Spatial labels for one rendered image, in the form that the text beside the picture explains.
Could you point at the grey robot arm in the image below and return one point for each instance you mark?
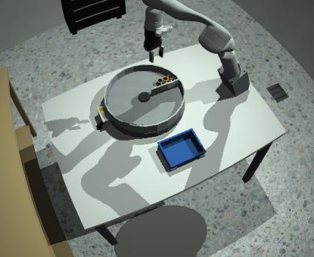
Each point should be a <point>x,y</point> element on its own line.
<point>213,38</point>

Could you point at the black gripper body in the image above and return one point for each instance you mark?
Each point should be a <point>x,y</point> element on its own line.
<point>153,40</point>

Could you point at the blue open crate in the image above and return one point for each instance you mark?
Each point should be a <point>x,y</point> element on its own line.
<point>181,147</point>

